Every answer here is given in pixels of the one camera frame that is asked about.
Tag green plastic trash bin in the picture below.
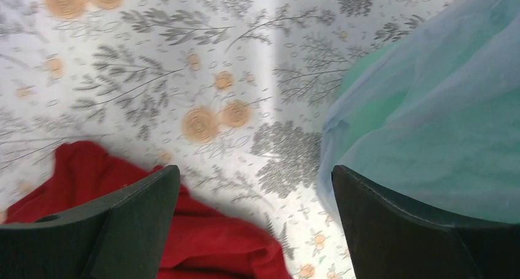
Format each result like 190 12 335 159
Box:
335 0 520 225

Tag red cloth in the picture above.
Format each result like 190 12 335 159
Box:
5 141 289 279

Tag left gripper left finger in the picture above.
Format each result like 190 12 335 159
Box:
1 165 180 278

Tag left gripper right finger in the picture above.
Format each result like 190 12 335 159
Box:
332 166 519 278

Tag light blue plastic trash bag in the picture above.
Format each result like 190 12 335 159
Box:
316 0 520 225

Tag floral table mat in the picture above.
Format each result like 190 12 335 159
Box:
1 0 455 278

